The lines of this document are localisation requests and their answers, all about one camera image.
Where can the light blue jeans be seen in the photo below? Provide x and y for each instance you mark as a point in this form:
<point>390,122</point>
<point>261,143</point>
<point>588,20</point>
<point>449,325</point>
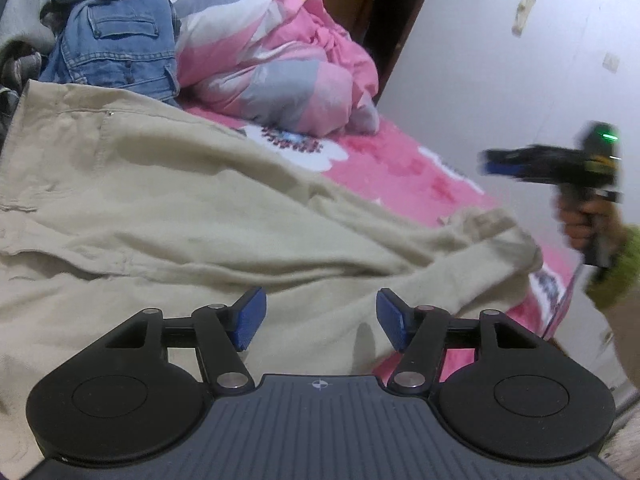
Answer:
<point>115,45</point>

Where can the dark brown door frame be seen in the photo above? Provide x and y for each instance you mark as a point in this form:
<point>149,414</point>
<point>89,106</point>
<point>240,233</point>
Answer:
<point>405,20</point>

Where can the pink floral bed sheet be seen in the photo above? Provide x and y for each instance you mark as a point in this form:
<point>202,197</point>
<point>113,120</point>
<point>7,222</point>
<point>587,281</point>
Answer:
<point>400,170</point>

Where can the beige pants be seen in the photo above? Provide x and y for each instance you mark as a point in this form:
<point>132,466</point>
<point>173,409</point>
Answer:
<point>175,210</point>

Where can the dark grey garment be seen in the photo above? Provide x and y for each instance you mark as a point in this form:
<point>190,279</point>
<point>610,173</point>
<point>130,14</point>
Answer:
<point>15,67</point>

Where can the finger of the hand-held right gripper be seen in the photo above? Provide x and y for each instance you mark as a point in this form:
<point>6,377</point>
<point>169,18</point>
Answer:
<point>500,162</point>

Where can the beige tape piece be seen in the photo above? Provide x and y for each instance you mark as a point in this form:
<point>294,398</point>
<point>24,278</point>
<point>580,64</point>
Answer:
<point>611,62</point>
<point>525,10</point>

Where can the person's right forearm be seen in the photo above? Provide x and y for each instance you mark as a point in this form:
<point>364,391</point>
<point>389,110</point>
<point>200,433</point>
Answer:
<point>620,270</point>

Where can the grey hoodie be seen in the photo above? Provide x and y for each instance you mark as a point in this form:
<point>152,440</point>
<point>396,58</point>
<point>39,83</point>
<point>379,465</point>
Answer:
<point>22,5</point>

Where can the pink floral quilt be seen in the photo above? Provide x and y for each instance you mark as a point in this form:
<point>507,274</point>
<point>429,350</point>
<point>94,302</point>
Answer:
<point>280,45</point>

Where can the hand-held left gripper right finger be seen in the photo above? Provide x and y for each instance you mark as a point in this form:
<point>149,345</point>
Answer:
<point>392,317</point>

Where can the person's right hand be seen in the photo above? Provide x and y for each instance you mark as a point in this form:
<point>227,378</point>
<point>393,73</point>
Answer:
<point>575,225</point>

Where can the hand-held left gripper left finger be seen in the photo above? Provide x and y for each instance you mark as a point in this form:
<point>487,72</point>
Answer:
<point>250,317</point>

